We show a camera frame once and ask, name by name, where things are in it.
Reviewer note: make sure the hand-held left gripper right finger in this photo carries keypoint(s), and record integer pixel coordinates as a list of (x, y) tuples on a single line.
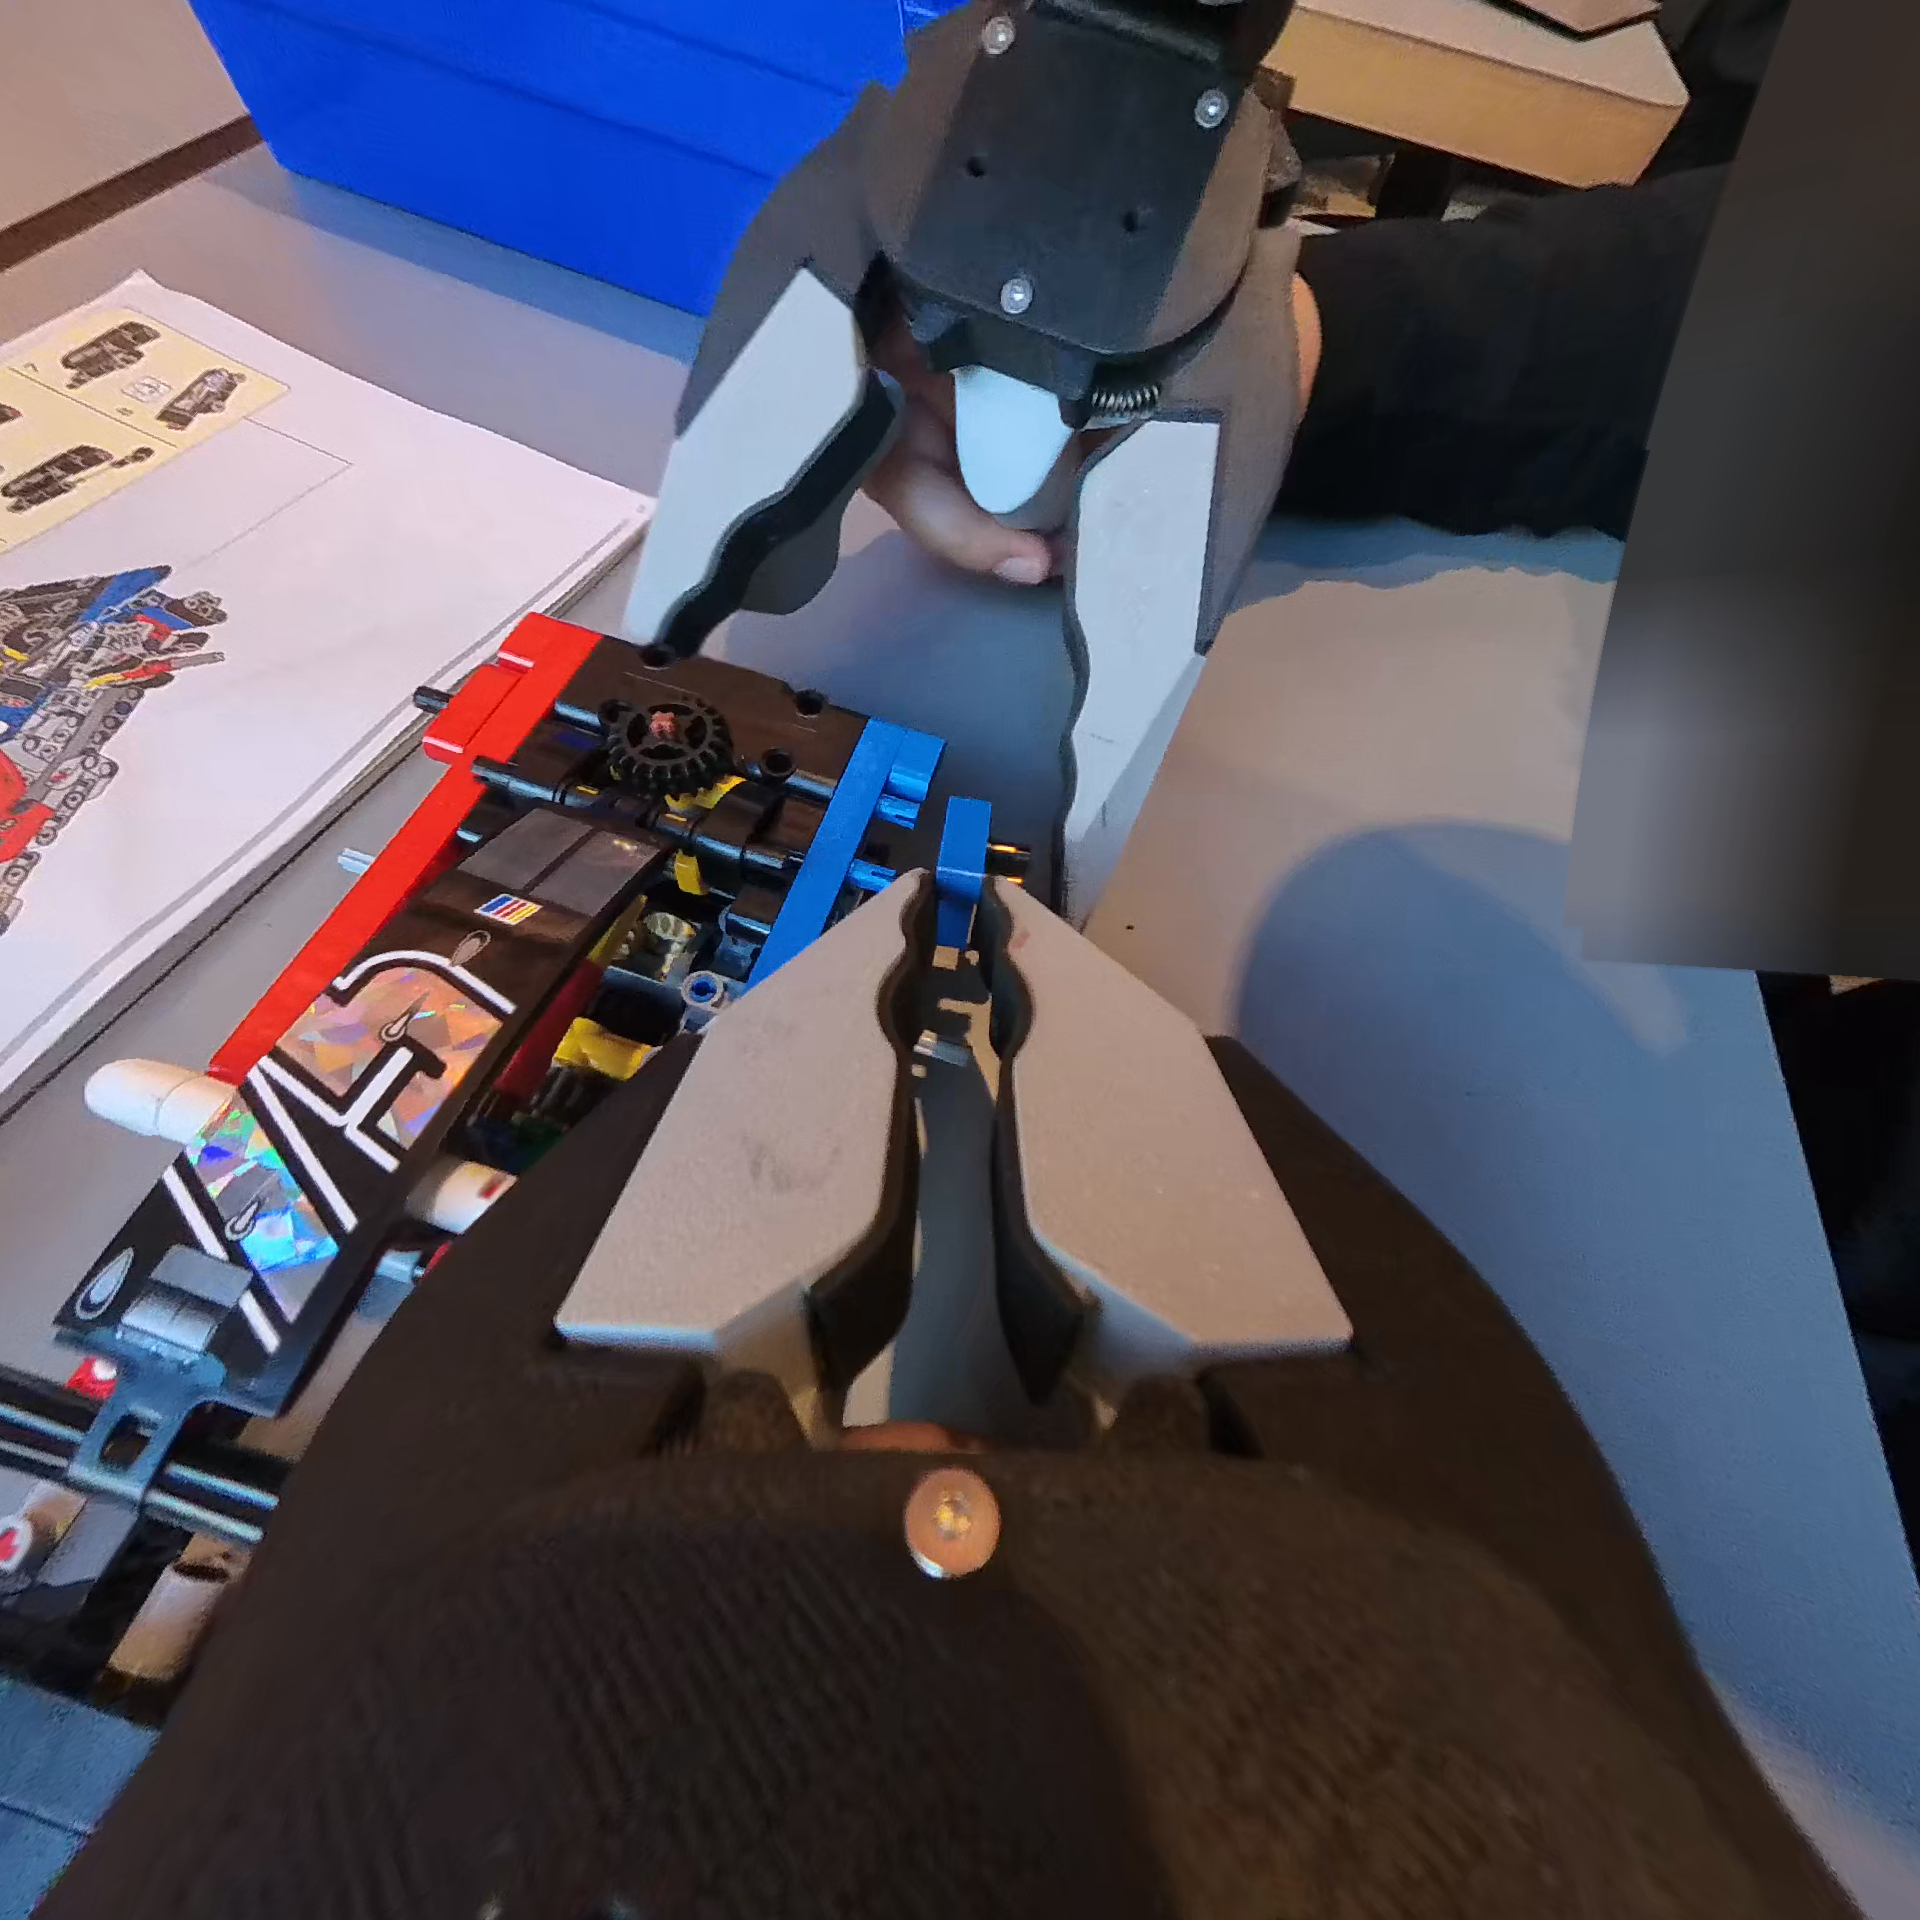
[(1170, 1184)]

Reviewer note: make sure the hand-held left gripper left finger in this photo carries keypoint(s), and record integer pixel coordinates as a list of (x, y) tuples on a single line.
[(749, 1172)]

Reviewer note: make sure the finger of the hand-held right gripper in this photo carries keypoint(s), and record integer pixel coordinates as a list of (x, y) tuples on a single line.
[(749, 452), (1141, 600)]

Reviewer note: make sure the blue L-shaped toy beam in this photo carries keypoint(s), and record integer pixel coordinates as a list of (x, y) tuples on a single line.
[(962, 870)]

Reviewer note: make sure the partly built toy car chassis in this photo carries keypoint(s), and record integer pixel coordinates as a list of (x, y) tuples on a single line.
[(451, 932)]

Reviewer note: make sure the person's right hand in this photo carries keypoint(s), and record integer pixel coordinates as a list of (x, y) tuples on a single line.
[(945, 525)]

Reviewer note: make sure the blue plastic bin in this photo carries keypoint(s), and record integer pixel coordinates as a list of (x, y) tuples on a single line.
[(524, 120)]

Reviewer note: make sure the wooden table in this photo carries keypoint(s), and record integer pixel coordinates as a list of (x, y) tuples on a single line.
[(1471, 76)]

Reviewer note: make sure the open building instruction booklet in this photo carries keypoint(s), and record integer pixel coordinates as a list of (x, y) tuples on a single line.
[(300, 600)]

